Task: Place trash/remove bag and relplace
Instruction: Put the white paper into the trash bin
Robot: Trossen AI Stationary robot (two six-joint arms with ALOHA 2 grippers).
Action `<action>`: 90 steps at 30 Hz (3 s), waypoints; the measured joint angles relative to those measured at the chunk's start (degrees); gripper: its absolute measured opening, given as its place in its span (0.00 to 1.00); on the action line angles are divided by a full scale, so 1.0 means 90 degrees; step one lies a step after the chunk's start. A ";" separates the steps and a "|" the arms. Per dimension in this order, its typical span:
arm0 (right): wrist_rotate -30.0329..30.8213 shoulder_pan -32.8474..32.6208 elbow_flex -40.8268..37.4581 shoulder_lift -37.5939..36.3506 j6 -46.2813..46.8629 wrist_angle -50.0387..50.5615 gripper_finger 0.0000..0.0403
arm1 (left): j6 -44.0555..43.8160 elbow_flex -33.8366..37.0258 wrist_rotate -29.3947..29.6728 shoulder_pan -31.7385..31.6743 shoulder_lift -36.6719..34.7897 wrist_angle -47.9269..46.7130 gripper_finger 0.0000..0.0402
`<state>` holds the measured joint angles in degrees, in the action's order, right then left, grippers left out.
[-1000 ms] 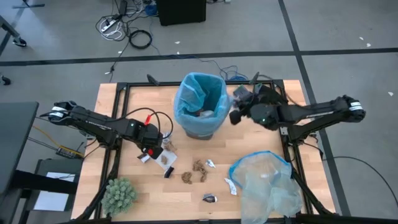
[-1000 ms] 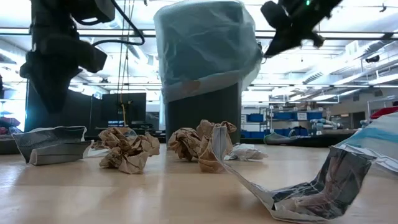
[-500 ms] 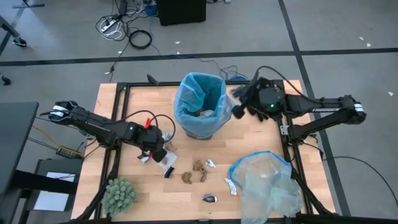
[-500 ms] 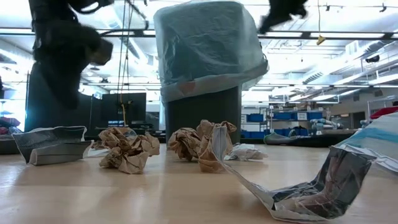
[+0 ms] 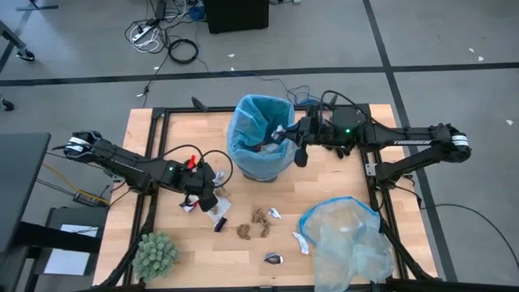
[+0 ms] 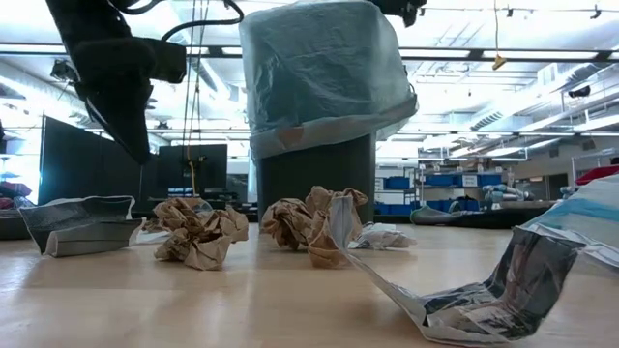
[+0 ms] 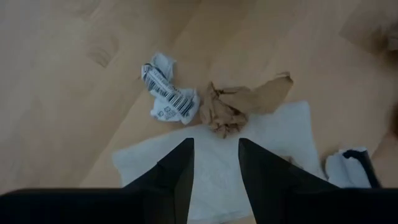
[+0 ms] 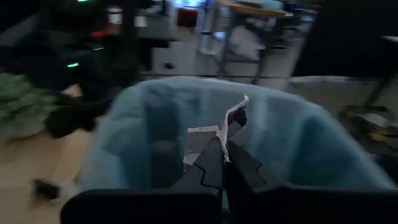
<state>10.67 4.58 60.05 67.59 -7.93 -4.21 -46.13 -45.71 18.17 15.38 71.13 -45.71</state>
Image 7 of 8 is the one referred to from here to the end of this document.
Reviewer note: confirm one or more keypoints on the white barcode label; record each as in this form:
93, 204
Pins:
171, 96

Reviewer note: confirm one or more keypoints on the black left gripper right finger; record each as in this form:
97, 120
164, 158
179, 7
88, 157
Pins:
267, 186

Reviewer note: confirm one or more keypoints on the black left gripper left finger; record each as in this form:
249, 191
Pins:
168, 186

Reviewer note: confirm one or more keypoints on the white paper napkin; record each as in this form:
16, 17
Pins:
217, 171

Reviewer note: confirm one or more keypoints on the brown paper ball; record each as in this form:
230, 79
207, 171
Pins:
227, 112

